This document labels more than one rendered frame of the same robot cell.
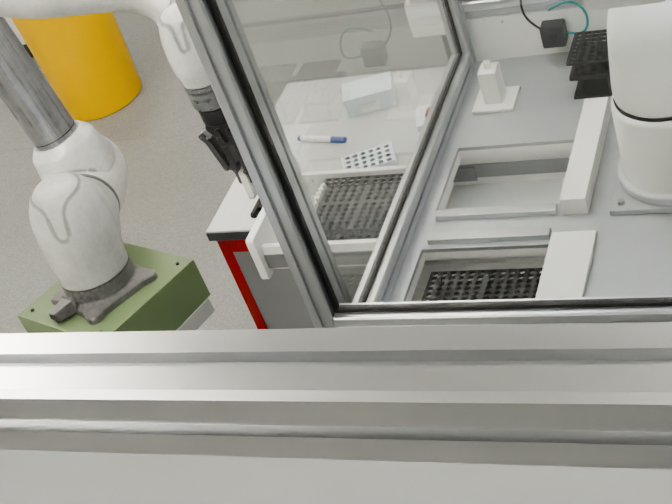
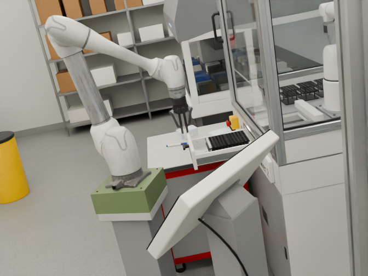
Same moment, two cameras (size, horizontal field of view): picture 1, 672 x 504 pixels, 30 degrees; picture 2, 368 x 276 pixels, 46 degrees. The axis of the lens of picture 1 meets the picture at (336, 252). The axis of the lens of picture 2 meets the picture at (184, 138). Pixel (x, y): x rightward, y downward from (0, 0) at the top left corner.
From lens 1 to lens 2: 1.47 m
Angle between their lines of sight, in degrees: 32
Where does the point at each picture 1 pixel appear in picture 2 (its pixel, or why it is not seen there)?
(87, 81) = (11, 184)
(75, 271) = (126, 164)
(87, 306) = (128, 182)
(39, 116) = (101, 109)
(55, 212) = (120, 137)
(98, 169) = not seen: hidden behind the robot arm
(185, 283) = (161, 176)
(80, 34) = (10, 164)
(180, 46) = (174, 68)
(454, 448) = not seen: outside the picture
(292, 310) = not seen: hidden behind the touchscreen
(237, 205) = (155, 164)
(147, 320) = (154, 187)
